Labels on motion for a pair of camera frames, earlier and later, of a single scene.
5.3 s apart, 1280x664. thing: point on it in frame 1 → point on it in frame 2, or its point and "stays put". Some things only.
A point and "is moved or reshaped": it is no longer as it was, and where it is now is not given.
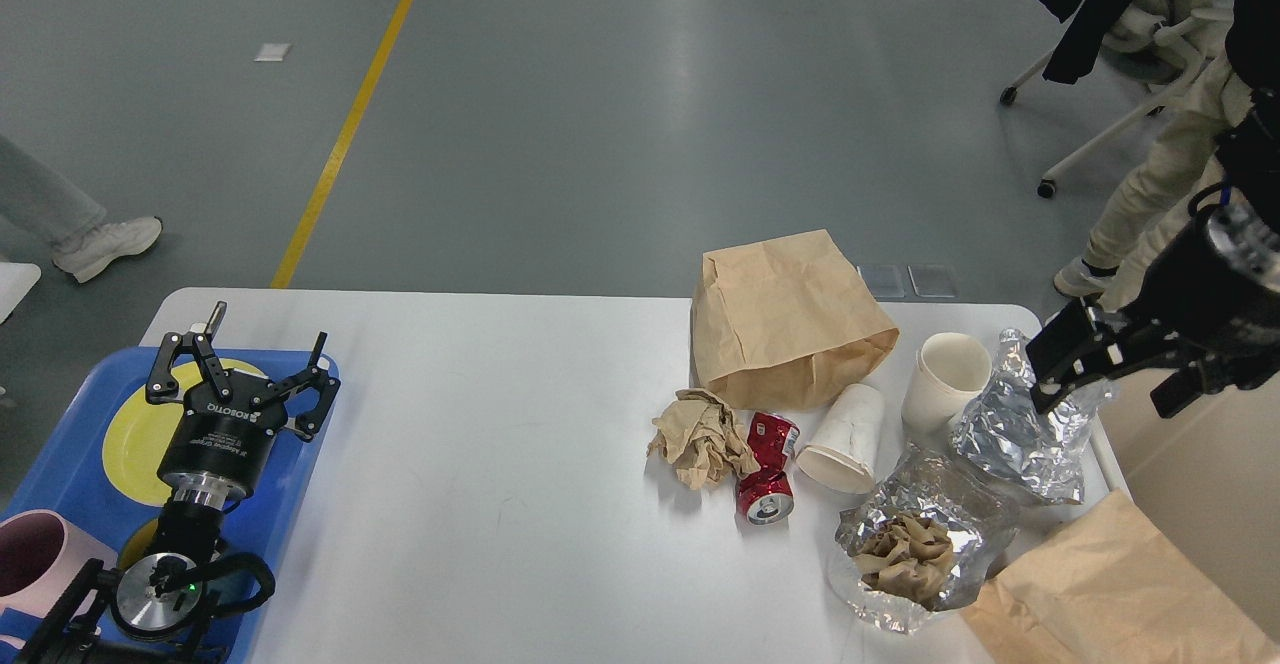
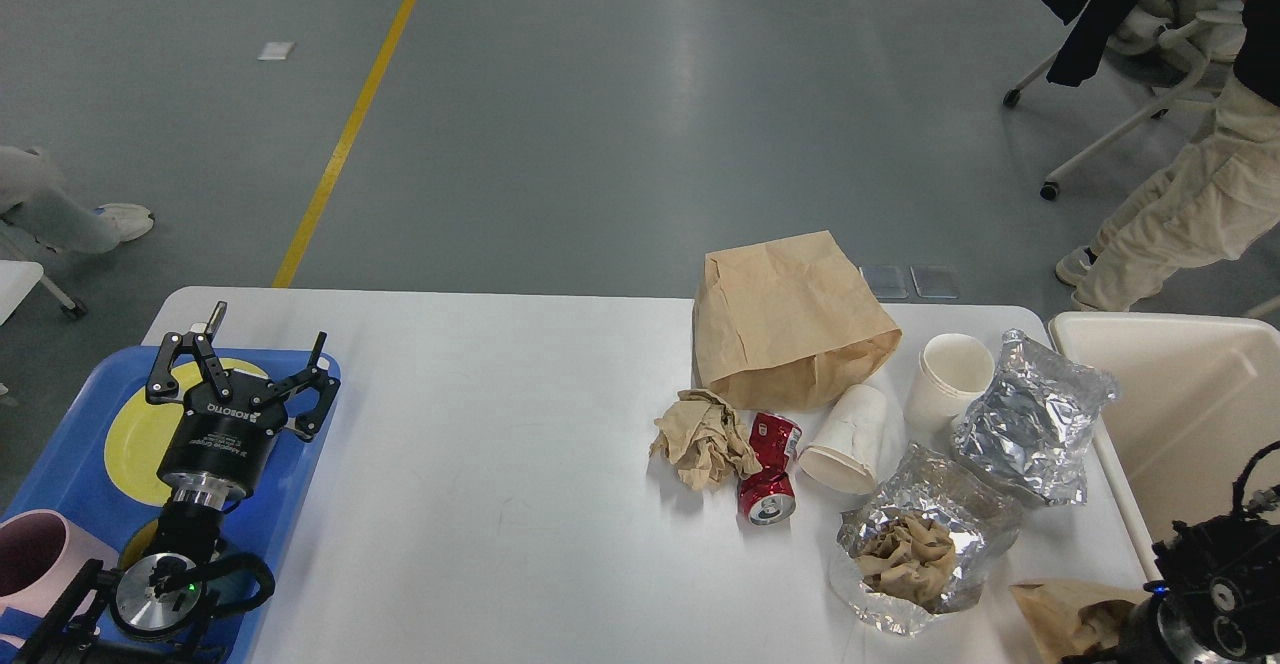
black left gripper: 216,449 stays put
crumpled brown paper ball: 698,433 stays put
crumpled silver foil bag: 1001,430 stays put
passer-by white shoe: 99,249 → 129,221
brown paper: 906,556 stays put
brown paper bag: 1103,589 is moved or reshaped
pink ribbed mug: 41,557 stays put
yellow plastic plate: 135,445 stays put
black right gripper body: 1219,317 → 1140,639
